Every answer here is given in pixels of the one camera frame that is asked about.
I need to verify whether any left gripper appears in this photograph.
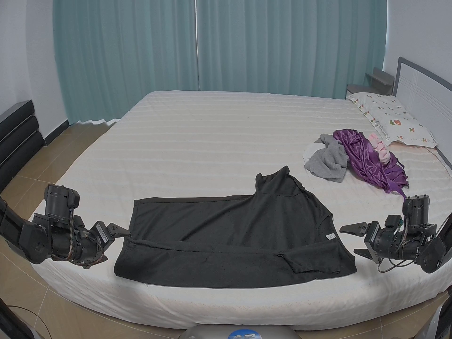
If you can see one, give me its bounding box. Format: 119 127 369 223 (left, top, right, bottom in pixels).
76 220 132 265

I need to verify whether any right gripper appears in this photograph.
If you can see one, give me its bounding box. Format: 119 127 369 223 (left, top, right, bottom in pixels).
340 220 405 265

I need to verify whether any black T-shirt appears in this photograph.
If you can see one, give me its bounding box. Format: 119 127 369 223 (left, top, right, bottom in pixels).
113 165 357 289

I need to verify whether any bed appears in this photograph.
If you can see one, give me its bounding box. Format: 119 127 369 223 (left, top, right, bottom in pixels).
30 57 452 331

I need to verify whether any purple garment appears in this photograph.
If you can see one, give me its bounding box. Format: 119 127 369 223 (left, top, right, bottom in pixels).
333 129 410 198

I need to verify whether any grey garment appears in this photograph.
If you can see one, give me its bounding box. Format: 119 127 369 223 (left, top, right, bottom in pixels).
304 134 350 183

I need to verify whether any pink garment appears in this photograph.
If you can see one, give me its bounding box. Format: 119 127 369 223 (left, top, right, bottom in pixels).
367 133 392 163

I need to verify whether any white garment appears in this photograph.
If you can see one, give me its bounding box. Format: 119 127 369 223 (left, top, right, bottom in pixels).
303 138 329 161

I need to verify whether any white printed pillow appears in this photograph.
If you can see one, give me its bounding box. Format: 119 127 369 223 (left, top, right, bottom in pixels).
346 92 438 148

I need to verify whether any black chest of drawers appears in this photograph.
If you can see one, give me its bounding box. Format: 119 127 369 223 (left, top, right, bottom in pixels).
0 100 44 193

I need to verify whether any grey bedside table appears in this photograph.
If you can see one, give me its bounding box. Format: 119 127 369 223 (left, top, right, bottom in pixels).
346 67 395 100

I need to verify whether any blue-green curtain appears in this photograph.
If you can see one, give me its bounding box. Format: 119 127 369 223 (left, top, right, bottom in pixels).
53 0 198 124
196 0 388 100

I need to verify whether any black cable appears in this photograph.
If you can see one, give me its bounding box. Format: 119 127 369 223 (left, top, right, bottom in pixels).
377 258 421 274
7 306 50 336

